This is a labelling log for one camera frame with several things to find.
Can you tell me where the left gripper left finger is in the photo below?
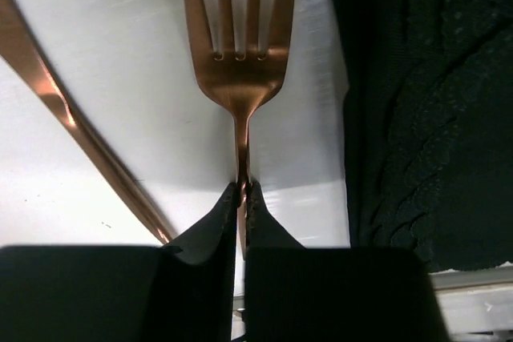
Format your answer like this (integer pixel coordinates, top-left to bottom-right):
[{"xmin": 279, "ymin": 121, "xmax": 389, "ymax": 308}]
[{"xmin": 1, "ymin": 183, "xmax": 237, "ymax": 341}]

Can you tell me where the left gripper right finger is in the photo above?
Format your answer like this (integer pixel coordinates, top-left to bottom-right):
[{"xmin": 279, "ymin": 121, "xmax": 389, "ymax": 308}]
[{"xmin": 244, "ymin": 182, "xmax": 450, "ymax": 341}]

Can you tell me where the copper fork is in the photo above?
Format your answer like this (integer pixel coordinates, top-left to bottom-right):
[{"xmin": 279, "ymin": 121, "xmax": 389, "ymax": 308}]
[{"xmin": 184, "ymin": 0, "xmax": 295, "ymax": 253}]

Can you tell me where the black cloth placemat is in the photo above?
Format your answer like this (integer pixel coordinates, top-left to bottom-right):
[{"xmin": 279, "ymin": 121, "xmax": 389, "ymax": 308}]
[{"xmin": 332, "ymin": 0, "xmax": 512, "ymax": 272}]

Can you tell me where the copper knife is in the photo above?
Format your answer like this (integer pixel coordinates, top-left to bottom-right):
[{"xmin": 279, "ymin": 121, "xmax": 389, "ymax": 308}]
[{"xmin": 1, "ymin": 0, "xmax": 177, "ymax": 244}]

